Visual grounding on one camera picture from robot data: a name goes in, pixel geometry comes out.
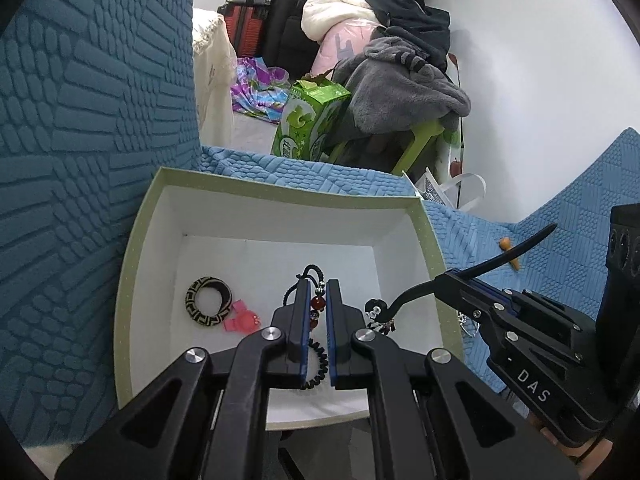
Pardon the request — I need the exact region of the colourful printed cloth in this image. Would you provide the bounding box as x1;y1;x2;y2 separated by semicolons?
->
230;56;292;124

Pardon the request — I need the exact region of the white puffy jacket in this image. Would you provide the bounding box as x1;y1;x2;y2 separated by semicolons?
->
302;0;377;42

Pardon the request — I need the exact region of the black hair stick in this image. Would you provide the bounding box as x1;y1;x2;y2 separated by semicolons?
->
364;223;559;335

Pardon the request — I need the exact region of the white lace tablecloth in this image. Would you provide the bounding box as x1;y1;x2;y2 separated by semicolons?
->
192;8;237;149

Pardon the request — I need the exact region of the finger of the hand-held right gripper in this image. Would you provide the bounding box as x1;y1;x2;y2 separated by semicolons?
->
451;270;577;312
433;272;512;359

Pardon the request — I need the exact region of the pink hair clip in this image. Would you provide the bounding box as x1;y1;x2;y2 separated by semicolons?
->
223;300;261;333

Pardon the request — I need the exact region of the green cardboard box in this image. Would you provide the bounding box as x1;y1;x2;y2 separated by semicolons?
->
114;166;466;432

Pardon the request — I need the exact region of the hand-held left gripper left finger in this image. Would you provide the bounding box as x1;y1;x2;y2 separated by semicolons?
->
55;280;312;480

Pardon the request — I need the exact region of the pink garment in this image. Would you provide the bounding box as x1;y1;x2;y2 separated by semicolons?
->
310;17;382;79

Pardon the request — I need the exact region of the orange hairpin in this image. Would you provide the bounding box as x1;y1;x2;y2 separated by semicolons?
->
501;237;522;271

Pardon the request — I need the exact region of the green plastic stool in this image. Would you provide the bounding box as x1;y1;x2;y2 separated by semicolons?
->
325;119;447;177

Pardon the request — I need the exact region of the grey fleece garment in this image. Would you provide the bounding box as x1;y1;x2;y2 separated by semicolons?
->
344;35;472;134

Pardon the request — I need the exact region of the red suitcase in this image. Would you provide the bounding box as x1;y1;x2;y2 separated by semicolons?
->
219;2;267;59

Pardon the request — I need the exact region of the white carrier bag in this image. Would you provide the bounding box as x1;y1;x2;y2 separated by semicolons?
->
414;167;488;212

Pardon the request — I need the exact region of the black beaded bracelet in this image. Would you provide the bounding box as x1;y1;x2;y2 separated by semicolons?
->
282;264;332;392

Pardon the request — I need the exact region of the black patterned bangle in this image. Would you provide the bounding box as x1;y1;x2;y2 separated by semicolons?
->
185;276;235;330

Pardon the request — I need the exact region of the silver chain necklace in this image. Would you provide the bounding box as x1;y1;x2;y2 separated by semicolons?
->
456;311;482;337

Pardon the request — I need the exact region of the green printed carton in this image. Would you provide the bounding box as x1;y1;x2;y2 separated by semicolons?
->
270;80;353;162

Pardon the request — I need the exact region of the fruit printed bag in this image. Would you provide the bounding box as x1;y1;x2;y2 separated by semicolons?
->
439;52;467;182

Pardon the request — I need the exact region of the dark blue jacket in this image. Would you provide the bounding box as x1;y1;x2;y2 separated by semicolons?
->
362;0;452;67

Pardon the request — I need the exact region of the black suitcase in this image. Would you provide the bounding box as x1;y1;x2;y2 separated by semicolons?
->
261;0;322;77

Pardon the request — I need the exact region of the blue covered chair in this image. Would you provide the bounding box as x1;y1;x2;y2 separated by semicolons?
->
0;0;426;448
422;127;640;396

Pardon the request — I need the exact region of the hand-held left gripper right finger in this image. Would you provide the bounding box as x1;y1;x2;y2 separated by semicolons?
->
325;280;582;480

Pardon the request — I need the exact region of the person's right hand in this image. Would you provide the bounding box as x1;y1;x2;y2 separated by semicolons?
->
529;400;617;468

